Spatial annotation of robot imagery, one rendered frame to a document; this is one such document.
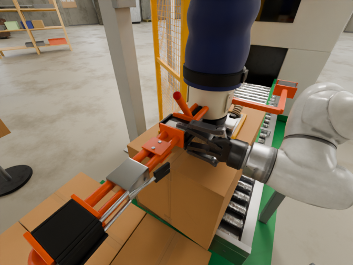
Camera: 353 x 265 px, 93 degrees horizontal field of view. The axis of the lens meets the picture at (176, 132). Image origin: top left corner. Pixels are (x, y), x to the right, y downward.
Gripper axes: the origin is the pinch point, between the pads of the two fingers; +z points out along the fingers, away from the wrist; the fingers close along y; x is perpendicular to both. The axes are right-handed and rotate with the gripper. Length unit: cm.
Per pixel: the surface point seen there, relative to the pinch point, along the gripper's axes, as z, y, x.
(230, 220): -24, 65, 18
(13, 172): 194, 116, -23
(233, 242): -28, 59, 5
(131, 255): 13, 66, -22
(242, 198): -27, 66, 35
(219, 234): -21, 59, 5
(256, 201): -34, 61, 33
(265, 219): -51, 115, 60
